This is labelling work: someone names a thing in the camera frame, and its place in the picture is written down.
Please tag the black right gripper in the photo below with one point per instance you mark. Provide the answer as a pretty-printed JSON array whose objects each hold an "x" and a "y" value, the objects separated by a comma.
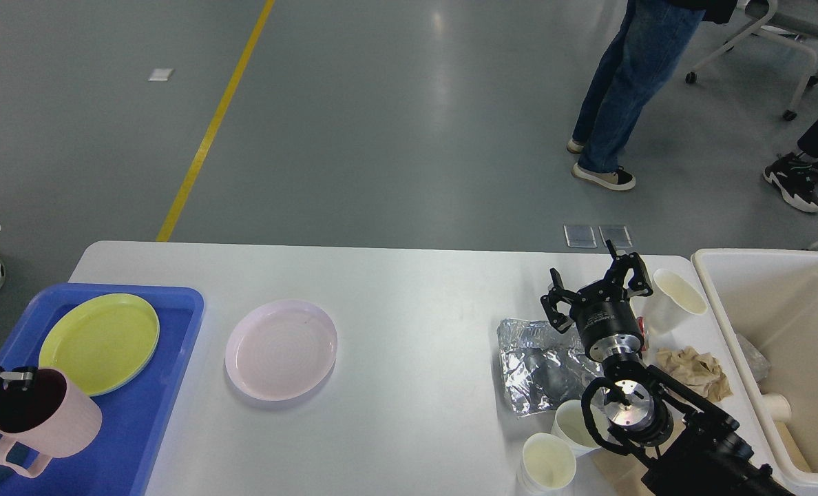
[{"x": 608, "y": 327}]

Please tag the pink mug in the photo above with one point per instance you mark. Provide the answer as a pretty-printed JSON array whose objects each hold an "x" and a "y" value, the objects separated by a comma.
[{"x": 53, "y": 417}]

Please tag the pink plate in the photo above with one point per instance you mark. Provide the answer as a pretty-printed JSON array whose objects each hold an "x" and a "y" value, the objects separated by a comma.
[{"x": 281, "y": 350}]

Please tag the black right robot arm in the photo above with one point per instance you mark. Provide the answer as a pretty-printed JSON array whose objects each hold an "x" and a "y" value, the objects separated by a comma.
[{"x": 687, "y": 444}]

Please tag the small red object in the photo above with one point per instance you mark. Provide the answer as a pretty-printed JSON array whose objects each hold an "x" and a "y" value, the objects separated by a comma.
[{"x": 645, "y": 334}]

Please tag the left metal floor plate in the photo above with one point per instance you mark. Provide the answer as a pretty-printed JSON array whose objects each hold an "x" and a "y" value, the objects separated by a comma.
[{"x": 580, "y": 236}]

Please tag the metal floor plate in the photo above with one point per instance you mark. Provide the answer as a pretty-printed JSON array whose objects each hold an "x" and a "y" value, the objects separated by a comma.
[
  {"x": 618, "y": 235},
  {"x": 580, "y": 236}
]

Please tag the crumpled aluminium foil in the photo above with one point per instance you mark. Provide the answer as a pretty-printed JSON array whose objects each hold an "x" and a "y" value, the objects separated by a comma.
[{"x": 542, "y": 368}]

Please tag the right metal floor plate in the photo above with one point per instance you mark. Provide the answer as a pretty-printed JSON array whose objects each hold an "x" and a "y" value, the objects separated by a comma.
[{"x": 618, "y": 235}]

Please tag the tipped white paper cup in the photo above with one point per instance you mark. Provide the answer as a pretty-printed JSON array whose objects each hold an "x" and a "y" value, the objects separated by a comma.
[{"x": 673, "y": 302}]

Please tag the yellow-green plate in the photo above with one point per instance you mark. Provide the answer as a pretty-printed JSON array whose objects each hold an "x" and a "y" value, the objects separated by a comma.
[{"x": 103, "y": 343}]

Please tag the white paper cup behind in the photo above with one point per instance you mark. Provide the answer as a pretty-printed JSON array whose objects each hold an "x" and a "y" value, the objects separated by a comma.
[{"x": 569, "y": 425}]

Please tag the blue plastic tray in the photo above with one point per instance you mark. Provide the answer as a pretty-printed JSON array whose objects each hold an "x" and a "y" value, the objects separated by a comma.
[{"x": 135, "y": 416}]

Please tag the crumpled brown paper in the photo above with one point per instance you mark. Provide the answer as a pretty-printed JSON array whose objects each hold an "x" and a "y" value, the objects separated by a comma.
[{"x": 700, "y": 372}]

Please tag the white paper cup front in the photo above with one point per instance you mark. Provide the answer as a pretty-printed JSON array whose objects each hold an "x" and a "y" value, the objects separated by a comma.
[{"x": 547, "y": 465}]

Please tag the brown paper sheet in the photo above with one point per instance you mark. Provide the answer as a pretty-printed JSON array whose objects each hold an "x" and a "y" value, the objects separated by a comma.
[{"x": 624, "y": 473}]

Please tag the clear plastic wrap in bin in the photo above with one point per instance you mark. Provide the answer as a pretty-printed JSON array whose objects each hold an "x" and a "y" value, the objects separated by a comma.
[{"x": 759, "y": 365}]

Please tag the cream plastic bin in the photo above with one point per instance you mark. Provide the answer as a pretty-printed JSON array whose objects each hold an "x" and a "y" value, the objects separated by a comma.
[{"x": 771, "y": 298}]

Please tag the paper cup in bin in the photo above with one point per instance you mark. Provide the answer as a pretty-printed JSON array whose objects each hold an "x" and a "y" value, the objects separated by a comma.
[{"x": 778, "y": 407}]

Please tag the person in blue jeans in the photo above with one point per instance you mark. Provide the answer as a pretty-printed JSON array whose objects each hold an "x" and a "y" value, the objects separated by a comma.
[{"x": 652, "y": 37}]

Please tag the person in black trousers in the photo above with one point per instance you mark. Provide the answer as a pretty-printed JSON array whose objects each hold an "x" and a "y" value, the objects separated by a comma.
[{"x": 791, "y": 173}]

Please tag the white floor label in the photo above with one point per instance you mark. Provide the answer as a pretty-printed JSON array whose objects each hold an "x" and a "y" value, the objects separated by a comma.
[{"x": 160, "y": 74}]

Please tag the white office chair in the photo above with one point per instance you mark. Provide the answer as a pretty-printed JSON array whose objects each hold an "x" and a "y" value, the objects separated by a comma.
[{"x": 793, "y": 24}]

